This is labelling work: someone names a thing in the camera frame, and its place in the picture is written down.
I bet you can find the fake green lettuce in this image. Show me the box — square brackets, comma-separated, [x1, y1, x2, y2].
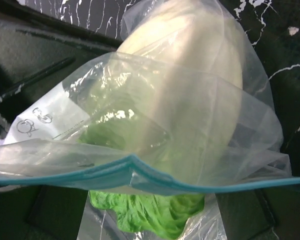
[78, 0, 244, 240]

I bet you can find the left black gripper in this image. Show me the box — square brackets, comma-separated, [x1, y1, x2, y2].
[0, 0, 120, 145]

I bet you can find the clear zip top bag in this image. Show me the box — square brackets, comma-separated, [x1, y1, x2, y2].
[0, 0, 300, 240]

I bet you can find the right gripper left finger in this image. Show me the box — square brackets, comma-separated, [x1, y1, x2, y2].
[0, 185, 88, 240]

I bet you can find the black marble pattern mat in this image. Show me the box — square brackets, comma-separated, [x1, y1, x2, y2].
[22, 0, 300, 177]

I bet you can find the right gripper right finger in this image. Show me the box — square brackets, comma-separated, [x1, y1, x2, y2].
[216, 187, 300, 240]

